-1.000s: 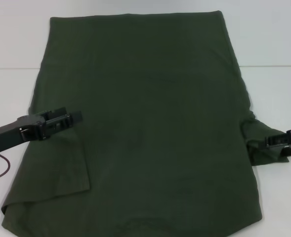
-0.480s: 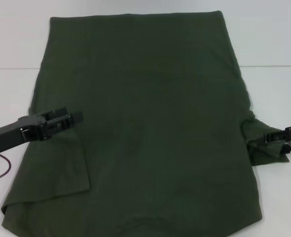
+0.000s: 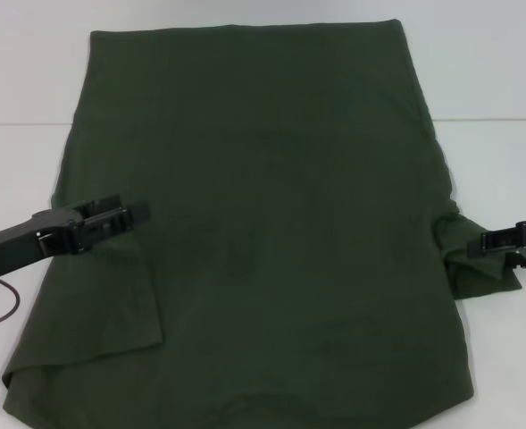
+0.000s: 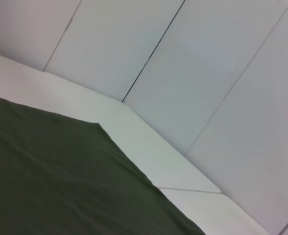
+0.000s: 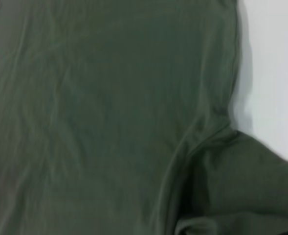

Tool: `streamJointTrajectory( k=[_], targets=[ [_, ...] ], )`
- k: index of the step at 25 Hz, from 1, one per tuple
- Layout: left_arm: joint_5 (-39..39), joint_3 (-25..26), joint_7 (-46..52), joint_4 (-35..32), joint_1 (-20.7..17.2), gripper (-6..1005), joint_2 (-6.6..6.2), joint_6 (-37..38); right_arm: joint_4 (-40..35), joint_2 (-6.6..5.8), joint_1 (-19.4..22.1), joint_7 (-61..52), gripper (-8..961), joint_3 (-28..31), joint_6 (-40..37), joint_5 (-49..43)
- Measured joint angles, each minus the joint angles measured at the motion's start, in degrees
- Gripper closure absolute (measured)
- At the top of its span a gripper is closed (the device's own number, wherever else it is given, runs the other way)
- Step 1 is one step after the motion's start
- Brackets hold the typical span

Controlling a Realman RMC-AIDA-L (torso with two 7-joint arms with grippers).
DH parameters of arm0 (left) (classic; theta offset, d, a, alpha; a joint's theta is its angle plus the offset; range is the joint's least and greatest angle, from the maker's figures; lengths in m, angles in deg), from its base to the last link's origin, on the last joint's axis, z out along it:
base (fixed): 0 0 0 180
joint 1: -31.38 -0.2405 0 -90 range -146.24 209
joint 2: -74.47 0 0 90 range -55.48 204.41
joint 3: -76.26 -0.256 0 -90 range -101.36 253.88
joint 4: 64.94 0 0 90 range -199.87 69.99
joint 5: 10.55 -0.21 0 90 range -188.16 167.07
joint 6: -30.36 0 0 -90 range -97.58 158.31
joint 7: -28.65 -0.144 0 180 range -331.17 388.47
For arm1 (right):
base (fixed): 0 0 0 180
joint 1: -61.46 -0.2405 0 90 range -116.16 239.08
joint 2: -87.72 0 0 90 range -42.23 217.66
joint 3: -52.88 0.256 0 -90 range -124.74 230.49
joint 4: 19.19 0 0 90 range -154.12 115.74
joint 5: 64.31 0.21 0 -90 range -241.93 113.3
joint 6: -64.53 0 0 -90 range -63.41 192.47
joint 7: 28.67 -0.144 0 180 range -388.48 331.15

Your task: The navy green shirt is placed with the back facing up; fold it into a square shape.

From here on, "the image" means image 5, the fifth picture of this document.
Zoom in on dark green t-shirt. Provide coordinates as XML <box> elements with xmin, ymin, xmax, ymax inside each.
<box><xmin>0</xmin><ymin>0</ymin><xmax>288</xmax><ymax>235</ymax></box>

